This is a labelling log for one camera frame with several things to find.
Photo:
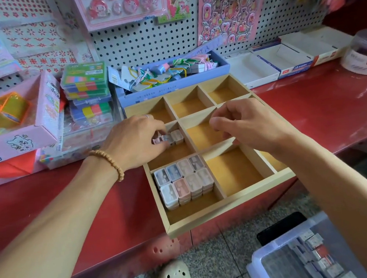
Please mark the wooden compartment tray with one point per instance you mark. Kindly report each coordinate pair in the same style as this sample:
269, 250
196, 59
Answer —
234, 171

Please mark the person's right hand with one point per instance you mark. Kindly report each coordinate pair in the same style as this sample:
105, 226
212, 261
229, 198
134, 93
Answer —
255, 125

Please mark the white pegboard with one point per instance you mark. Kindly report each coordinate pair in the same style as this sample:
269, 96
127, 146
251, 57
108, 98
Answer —
138, 39

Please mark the red patterned sticker sheet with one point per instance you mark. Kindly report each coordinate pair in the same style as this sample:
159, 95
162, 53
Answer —
34, 39

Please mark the person's left hand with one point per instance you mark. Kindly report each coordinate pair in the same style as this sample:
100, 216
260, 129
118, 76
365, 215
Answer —
134, 143

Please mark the person's left forearm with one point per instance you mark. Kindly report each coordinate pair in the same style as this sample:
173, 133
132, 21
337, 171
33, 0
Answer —
43, 248

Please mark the row of erasers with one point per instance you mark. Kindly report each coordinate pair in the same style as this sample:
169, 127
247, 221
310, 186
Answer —
325, 256

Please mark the yellow orange toy box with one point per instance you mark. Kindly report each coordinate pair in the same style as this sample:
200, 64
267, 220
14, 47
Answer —
0, 113

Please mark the pink tray of trinkets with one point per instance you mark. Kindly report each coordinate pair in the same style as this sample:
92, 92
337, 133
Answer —
17, 141

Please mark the stack of colourful packs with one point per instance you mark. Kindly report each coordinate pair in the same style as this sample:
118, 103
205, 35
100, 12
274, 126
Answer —
86, 89

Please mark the clear plastic storage bin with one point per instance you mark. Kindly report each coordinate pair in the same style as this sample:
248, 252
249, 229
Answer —
273, 269

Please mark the red display counter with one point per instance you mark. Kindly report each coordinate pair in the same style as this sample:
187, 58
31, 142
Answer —
339, 98

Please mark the person's right forearm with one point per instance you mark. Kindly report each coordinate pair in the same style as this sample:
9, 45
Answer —
358, 202

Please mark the white tray box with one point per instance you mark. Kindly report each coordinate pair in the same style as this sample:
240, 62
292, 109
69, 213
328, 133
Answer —
252, 70
282, 60
319, 44

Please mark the pink sticker pack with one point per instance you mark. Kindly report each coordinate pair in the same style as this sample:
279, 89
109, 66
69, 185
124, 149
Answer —
120, 3
234, 4

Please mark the blue box of trinkets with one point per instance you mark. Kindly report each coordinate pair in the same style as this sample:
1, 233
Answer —
164, 89

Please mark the sharpeners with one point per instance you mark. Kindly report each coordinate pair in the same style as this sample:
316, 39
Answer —
173, 137

